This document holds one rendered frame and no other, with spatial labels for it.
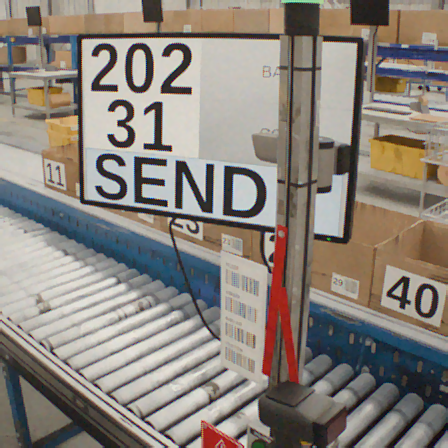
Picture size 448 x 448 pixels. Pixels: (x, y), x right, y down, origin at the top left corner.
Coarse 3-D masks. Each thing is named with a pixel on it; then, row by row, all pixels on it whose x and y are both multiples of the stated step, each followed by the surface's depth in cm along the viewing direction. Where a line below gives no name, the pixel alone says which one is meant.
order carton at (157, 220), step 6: (108, 210) 210; (114, 210) 208; (120, 210) 205; (126, 216) 203; (132, 216) 200; (138, 216) 198; (156, 216) 191; (144, 222) 196; (150, 222) 194; (156, 222) 192; (156, 228) 192
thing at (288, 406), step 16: (288, 384) 79; (272, 400) 76; (288, 400) 75; (304, 400) 75; (320, 400) 74; (272, 416) 76; (288, 416) 74; (304, 416) 72; (320, 416) 72; (336, 416) 72; (272, 432) 79; (288, 432) 74; (304, 432) 72; (320, 432) 70; (336, 432) 72
